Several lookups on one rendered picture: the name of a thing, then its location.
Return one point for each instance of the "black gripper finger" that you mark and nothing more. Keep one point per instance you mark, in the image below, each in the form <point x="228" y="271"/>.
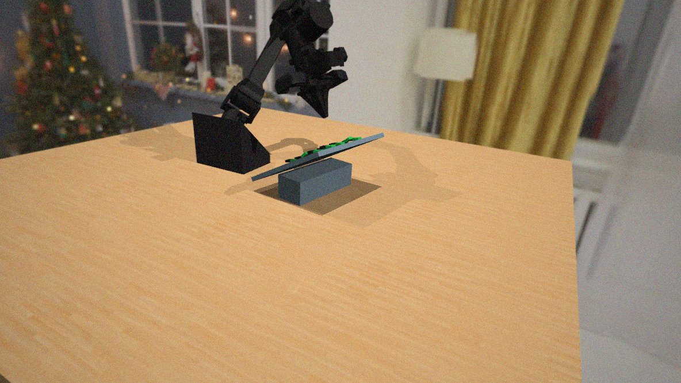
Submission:
<point x="324" y="92"/>
<point x="312" y="95"/>

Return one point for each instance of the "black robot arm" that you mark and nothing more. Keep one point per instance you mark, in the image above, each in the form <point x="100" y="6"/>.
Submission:
<point x="301" y="26"/>

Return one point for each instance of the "blue-grey switch panel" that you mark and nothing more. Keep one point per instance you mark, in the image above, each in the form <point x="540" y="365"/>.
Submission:
<point x="305" y="184"/>

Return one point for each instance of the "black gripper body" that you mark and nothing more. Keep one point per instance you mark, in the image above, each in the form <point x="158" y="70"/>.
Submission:
<point x="303" y="77"/>

